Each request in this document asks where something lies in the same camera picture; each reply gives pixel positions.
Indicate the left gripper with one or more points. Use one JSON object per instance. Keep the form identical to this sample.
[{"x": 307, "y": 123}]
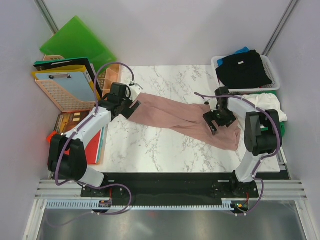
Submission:
[{"x": 128, "y": 112}]

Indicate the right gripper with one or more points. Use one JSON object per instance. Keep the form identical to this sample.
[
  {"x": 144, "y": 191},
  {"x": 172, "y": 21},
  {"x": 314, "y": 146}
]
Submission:
[{"x": 210, "y": 116}]

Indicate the white t shirt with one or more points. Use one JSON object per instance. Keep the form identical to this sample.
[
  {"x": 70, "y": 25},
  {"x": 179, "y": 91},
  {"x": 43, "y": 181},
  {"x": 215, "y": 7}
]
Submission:
[{"x": 250, "y": 103}]

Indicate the pink t shirt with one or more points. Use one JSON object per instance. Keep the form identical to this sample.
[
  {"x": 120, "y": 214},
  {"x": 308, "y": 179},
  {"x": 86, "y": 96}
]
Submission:
[{"x": 186, "y": 119}]

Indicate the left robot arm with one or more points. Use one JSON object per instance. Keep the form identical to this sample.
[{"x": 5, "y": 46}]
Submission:
[{"x": 67, "y": 157}]

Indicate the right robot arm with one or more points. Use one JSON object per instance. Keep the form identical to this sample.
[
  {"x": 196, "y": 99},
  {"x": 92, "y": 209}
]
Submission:
[{"x": 262, "y": 138}]

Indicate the orange desk organizer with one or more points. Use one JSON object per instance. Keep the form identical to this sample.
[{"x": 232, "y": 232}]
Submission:
[{"x": 110, "y": 75}]

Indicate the black t shirt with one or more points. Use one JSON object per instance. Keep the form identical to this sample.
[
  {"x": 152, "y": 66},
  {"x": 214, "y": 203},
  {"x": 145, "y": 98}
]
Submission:
[{"x": 243, "y": 71}]

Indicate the blue clipboard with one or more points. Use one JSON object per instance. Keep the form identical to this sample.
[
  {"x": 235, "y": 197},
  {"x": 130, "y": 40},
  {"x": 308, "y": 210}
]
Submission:
[{"x": 76, "y": 83}]

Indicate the yellow folder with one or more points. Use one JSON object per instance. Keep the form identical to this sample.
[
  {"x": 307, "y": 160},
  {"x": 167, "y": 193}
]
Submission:
[{"x": 76, "y": 68}]

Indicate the red folder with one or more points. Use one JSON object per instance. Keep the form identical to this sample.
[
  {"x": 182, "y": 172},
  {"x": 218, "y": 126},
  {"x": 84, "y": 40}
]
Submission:
[{"x": 93, "y": 150}]

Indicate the pink file rack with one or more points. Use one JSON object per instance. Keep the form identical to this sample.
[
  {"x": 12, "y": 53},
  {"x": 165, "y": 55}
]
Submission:
[{"x": 63, "y": 99}]

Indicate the white laundry basket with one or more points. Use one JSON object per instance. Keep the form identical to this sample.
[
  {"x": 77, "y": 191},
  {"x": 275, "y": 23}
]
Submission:
[{"x": 269, "y": 69}]

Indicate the green t shirt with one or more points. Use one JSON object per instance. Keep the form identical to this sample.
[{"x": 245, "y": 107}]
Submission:
[{"x": 282, "y": 126}]

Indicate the brown book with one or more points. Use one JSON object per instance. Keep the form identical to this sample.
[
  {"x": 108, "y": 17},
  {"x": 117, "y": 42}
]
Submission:
[{"x": 68, "y": 120}]

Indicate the black folder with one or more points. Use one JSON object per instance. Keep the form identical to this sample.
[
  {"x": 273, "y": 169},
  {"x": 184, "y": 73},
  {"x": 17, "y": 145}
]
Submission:
[{"x": 54, "y": 64}]

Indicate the green plastic folder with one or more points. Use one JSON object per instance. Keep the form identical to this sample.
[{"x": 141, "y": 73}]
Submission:
[{"x": 76, "y": 40}]

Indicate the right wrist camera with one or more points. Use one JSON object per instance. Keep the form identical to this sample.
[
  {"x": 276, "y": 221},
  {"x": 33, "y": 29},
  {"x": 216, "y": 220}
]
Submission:
[{"x": 212, "y": 104}]

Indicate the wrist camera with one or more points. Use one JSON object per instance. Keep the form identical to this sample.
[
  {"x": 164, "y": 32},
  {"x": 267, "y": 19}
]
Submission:
[
  {"x": 134, "y": 91},
  {"x": 212, "y": 104}
]

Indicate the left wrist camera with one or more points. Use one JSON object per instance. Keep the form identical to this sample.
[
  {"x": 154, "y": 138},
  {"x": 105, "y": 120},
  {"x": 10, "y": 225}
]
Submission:
[{"x": 134, "y": 91}]

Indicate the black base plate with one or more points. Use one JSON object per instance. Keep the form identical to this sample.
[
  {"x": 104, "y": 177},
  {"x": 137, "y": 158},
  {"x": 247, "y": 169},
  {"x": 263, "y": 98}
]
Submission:
[{"x": 162, "y": 188}]

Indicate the white cable duct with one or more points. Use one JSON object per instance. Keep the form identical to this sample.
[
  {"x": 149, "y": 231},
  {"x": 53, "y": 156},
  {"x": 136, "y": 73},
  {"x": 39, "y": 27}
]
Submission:
[{"x": 95, "y": 204}]

